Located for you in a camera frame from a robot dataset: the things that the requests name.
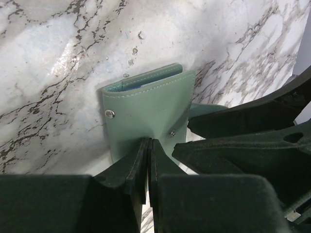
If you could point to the green leather card holder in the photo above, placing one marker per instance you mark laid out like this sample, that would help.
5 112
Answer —
155 104

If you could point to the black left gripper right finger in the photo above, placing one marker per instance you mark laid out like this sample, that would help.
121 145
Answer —
185 203

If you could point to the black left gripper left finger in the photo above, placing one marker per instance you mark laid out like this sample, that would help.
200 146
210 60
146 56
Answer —
110 202

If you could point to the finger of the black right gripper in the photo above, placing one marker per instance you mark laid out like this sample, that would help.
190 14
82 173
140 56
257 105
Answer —
275 111
283 157

